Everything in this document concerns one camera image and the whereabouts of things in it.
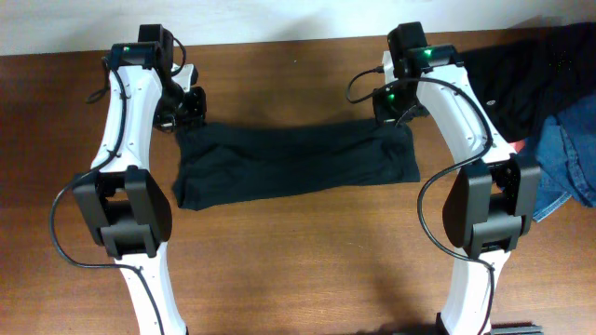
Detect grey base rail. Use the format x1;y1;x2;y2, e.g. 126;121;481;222
489;323;544;335

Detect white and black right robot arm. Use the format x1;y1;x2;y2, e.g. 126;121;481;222
372;21;543;334

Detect dark green cloth garment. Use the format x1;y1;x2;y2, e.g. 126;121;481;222
172;119;420;210

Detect blue denim jeans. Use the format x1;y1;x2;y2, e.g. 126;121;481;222
521;94;595;222

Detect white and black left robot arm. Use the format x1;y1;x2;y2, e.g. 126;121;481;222
72;24;206;334

